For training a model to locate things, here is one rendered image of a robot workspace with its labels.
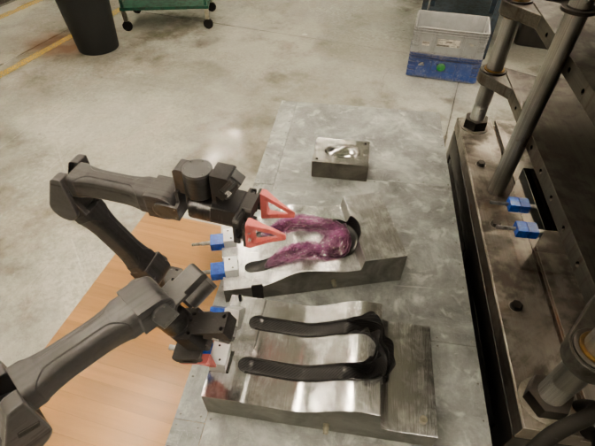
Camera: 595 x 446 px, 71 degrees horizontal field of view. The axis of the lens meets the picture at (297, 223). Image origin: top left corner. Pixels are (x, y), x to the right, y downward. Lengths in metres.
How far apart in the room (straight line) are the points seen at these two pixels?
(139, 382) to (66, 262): 1.55
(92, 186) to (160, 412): 0.53
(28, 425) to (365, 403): 0.57
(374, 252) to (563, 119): 0.81
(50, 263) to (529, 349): 2.27
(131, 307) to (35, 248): 2.05
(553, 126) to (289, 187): 0.87
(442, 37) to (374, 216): 2.84
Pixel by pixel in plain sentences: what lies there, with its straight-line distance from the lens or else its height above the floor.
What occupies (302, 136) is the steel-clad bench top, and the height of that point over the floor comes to 0.80.
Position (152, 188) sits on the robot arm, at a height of 1.23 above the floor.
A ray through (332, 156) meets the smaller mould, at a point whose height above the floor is 0.87.
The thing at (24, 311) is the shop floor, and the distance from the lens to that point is 2.49.
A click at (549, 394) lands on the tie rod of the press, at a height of 0.86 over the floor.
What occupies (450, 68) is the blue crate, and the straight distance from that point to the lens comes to 4.05.
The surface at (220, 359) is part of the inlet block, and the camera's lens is 0.95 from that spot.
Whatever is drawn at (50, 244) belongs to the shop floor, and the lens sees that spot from 2.74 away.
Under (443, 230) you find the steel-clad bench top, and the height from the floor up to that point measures 0.80.
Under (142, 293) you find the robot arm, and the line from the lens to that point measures 0.75.
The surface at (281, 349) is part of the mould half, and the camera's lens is 1.01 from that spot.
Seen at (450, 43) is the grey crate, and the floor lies 0.32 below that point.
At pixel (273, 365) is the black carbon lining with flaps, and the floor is 0.88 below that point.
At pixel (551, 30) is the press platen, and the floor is 1.29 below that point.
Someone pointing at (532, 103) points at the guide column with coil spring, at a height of 1.15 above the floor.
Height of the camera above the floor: 1.79
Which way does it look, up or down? 46 degrees down
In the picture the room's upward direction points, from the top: straight up
